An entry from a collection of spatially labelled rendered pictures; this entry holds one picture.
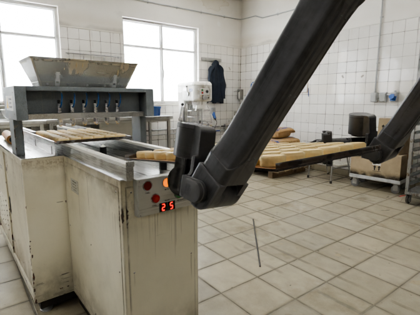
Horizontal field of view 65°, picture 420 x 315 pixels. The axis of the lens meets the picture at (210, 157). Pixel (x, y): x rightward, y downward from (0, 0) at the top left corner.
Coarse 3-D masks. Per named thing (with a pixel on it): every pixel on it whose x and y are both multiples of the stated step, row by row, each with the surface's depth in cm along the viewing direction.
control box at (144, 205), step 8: (152, 176) 121; (160, 176) 122; (136, 184) 117; (152, 184) 120; (160, 184) 122; (136, 192) 117; (144, 192) 118; (152, 192) 121; (160, 192) 123; (168, 192) 125; (136, 200) 118; (144, 200) 119; (160, 200) 123; (168, 200) 125; (176, 200) 128; (184, 200) 130; (136, 208) 119; (144, 208) 119; (152, 208) 121; (160, 208) 123; (168, 208) 126; (176, 208) 128; (136, 216) 119
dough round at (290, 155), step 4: (284, 152) 67; (288, 152) 66; (292, 152) 66; (296, 152) 65; (300, 152) 65; (304, 152) 67; (288, 156) 65; (292, 156) 65; (296, 156) 64; (300, 156) 65; (304, 156) 66; (288, 160) 65
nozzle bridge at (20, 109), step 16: (16, 96) 152; (32, 96) 164; (48, 96) 168; (64, 96) 173; (80, 96) 178; (96, 96) 183; (112, 96) 189; (128, 96) 195; (144, 96) 194; (16, 112) 153; (32, 112) 165; (48, 112) 169; (64, 112) 174; (80, 112) 176; (96, 112) 179; (112, 112) 185; (128, 112) 191; (144, 112) 196; (16, 128) 163; (144, 128) 206; (16, 144) 164
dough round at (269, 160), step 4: (264, 156) 62; (268, 156) 61; (272, 156) 61; (276, 156) 61; (280, 156) 61; (284, 156) 62; (260, 160) 63; (264, 160) 62; (268, 160) 61; (272, 160) 61; (276, 160) 61; (280, 160) 61; (284, 160) 62; (260, 164) 63; (264, 164) 62; (268, 164) 61; (272, 164) 61
